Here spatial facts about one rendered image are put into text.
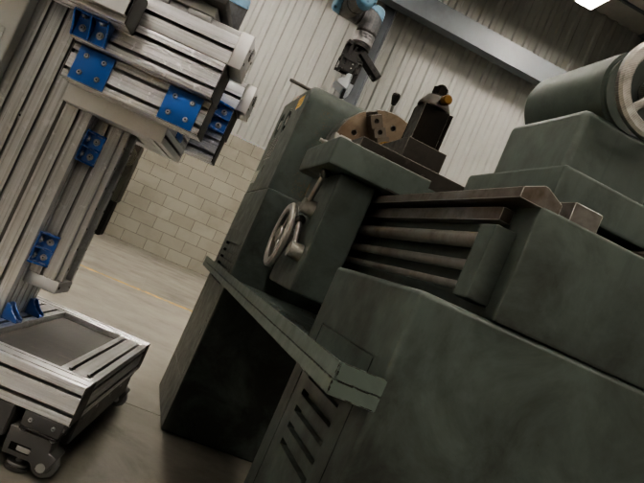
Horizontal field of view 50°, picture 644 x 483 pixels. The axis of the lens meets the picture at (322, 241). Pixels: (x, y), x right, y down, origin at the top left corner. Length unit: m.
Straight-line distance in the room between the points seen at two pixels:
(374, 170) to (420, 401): 0.65
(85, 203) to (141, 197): 10.11
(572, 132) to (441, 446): 0.49
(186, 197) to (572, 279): 11.27
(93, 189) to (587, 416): 1.41
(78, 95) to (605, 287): 1.37
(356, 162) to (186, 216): 10.71
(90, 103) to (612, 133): 1.27
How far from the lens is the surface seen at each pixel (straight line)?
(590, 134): 1.09
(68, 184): 1.99
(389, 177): 1.43
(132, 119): 1.86
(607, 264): 0.98
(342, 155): 1.40
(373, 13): 2.65
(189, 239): 12.08
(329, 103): 2.40
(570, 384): 0.98
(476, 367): 0.91
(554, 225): 0.94
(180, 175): 12.09
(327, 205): 1.43
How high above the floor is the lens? 0.63
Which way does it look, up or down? 3 degrees up
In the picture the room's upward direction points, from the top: 24 degrees clockwise
